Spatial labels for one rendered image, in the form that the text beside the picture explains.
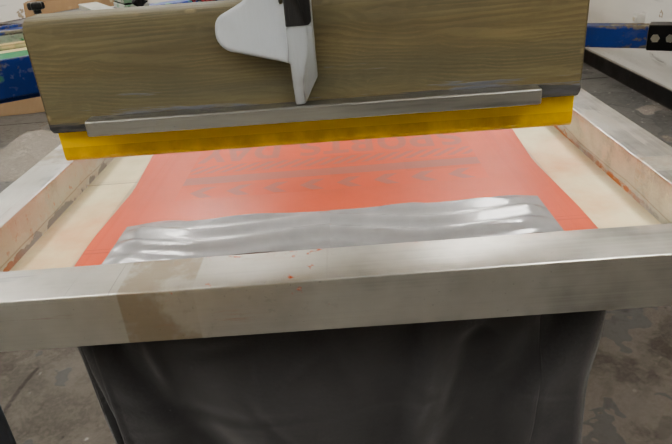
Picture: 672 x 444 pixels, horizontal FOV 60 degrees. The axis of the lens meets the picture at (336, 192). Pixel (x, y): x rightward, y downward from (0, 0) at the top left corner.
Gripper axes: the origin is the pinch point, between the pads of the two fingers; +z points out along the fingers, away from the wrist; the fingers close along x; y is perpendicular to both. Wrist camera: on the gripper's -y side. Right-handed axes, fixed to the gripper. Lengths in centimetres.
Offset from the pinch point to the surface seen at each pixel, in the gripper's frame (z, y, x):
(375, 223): 13.2, -3.9, -2.9
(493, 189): 13.6, -14.9, -8.5
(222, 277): 10.1, 6.2, 8.6
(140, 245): 13.1, 15.1, -1.8
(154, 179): 13.7, 18.3, -17.2
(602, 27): 17, -62, -97
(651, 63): 87, -200, -335
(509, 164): 13.5, -17.8, -14.0
